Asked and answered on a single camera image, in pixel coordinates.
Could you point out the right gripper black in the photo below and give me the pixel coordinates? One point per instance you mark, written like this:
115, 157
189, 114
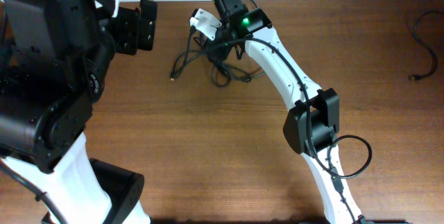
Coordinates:
223, 50

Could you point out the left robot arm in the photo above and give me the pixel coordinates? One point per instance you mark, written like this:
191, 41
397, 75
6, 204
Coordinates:
53, 71

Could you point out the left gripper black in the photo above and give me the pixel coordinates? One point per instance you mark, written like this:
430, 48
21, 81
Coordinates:
144, 38

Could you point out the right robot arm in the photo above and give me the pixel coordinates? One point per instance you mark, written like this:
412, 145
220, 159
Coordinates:
312, 124

